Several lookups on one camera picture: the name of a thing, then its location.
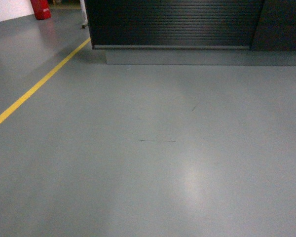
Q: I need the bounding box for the black checkout counter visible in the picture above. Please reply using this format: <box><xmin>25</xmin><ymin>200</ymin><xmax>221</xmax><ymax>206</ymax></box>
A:
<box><xmin>85</xmin><ymin>0</ymin><xmax>296</xmax><ymax>66</ymax></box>

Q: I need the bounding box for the red fire extinguisher box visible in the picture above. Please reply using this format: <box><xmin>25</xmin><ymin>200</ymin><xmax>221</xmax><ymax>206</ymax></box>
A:
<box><xmin>30</xmin><ymin>0</ymin><xmax>51</xmax><ymax>20</ymax></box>

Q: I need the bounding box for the white cart leg with caster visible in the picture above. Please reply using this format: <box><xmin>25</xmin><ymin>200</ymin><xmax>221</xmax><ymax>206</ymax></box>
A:
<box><xmin>80</xmin><ymin>0</ymin><xmax>88</xmax><ymax>29</ymax></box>

